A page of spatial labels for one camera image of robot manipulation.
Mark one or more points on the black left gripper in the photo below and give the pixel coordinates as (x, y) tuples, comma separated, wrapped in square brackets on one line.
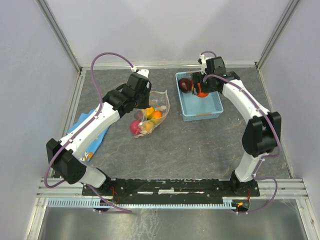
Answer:
[(146, 104)]

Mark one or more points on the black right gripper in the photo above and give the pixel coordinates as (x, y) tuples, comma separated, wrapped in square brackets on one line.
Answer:
[(197, 77)]

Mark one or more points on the orange toy fruit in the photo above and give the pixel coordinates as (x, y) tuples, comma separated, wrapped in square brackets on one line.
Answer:
[(199, 93)]

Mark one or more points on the small dark toy plum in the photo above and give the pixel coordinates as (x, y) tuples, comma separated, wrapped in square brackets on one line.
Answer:
[(139, 115)]

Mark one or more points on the green yellow toy mango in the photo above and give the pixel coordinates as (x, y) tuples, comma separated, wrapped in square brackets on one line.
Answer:
[(149, 112)]

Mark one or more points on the clear dotted zip top bag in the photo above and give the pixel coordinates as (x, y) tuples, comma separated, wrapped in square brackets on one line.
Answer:
[(146, 120)]

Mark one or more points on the dark maroon toy fruit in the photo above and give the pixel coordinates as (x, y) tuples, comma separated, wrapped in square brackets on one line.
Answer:
[(185, 85)]

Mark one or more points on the red toy apple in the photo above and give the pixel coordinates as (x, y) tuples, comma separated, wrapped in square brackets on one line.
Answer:
[(134, 127)]

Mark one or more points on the green toy lime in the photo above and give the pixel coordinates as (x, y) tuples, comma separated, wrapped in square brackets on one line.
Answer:
[(146, 127)]

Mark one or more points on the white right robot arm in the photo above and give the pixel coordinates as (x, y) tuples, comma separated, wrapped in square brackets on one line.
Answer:
[(263, 127)]

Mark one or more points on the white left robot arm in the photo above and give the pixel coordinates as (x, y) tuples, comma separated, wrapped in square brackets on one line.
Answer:
[(64, 154)]

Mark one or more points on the light blue plastic basket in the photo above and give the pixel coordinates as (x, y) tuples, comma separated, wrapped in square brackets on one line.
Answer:
[(195, 108)]

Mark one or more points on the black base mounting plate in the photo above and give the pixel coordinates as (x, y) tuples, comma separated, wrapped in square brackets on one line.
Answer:
[(176, 191)]

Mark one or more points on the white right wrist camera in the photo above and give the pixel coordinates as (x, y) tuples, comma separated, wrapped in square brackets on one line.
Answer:
[(203, 62)]

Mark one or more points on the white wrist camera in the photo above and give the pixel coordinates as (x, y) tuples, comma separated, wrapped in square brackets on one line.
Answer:
[(203, 62), (143, 72)]

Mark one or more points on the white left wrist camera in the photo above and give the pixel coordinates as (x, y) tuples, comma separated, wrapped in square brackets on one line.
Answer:
[(143, 72)]

